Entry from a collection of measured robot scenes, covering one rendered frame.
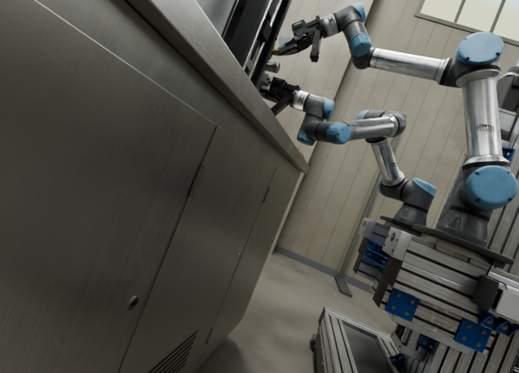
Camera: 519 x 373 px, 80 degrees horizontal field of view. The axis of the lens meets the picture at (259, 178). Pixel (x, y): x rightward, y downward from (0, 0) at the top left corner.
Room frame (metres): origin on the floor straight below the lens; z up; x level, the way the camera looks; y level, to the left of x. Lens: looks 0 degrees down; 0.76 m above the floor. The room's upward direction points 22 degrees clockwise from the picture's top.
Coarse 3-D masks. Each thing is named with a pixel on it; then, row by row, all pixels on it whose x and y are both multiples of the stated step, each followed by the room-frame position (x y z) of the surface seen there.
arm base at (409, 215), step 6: (408, 204) 1.50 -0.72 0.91; (402, 210) 1.51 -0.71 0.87; (408, 210) 1.49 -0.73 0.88; (414, 210) 1.47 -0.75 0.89; (420, 210) 1.47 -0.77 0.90; (426, 210) 1.47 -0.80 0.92; (396, 216) 1.51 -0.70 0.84; (402, 216) 1.49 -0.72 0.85; (408, 216) 1.47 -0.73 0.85; (414, 216) 1.46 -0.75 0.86; (420, 216) 1.46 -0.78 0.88; (408, 222) 1.46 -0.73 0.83; (414, 222) 1.45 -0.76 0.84; (420, 222) 1.45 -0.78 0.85
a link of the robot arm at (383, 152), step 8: (368, 112) 1.40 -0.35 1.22; (376, 112) 1.37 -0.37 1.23; (384, 112) 1.34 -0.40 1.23; (376, 144) 1.45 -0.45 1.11; (384, 144) 1.44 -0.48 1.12; (376, 152) 1.48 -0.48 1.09; (384, 152) 1.46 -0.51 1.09; (392, 152) 1.49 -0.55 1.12; (376, 160) 1.53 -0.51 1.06; (384, 160) 1.49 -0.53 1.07; (392, 160) 1.50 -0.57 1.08; (384, 168) 1.53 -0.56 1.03; (392, 168) 1.52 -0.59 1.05; (384, 176) 1.57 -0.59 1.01; (392, 176) 1.54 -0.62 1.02; (400, 176) 1.56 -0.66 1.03; (384, 184) 1.59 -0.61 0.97; (392, 184) 1.56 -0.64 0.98; (400, 184) 1.55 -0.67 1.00; (384, 192) 1.64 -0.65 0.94; (392, 192) 1.59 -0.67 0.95; (400, 200) 1.58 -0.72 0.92
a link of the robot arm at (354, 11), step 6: (348, 6) 1.16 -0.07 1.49; (354, 6) 1.14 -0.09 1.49; (360, 6) 1.14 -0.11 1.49; (336, 12) 1.16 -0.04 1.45; (342, 12) 1.15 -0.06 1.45; (348, 12) 1.15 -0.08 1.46; (354, 12) 1.14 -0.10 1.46; (360, 12) 1.14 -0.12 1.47; (336, 18) 1.16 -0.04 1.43; (342, 18) 1.15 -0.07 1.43; (348, 18) 1.14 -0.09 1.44; (354, 18) 1.14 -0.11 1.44; (360, 18) 1.15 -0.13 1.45; (342, 24) 1.16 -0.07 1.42; (342, 30) 1.18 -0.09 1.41
